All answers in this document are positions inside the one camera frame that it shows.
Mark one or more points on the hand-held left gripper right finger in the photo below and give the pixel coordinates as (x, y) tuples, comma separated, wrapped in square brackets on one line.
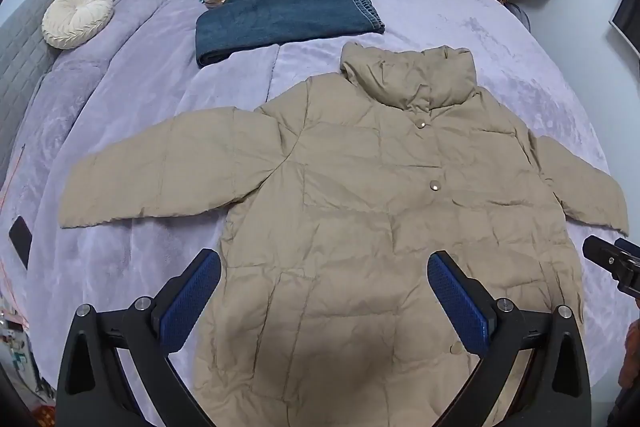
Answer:
[(457, 302)]

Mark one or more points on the person's right hand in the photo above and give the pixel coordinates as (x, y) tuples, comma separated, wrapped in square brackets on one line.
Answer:
[(632, 357)]

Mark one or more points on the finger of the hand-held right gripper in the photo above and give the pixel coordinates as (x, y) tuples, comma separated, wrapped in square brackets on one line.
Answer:
[(629, 245), (607, 259)]

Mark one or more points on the round cream pillow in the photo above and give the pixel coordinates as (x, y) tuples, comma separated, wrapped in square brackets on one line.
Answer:
[(75, 18)]

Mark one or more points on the purple plush blanket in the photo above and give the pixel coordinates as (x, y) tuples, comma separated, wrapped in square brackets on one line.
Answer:
[(450, 7)]

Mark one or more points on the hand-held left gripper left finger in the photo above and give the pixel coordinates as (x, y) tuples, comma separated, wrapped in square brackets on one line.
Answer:
[(192, 297)]

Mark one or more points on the blue denim jeans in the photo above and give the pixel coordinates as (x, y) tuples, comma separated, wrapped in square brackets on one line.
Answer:
[(280, 22)]

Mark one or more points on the grey quilted headboard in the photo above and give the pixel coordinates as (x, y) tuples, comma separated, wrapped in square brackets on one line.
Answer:
[(25, 72)]

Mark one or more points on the khaki puffer jacket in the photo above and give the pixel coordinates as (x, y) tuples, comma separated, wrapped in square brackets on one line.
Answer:
[(350, 207)]

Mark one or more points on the black flat screen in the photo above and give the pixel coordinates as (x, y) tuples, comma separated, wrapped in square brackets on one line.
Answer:
[(629, 14)]

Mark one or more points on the black phone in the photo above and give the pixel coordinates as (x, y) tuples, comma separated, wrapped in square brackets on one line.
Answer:
[(21, 241)]

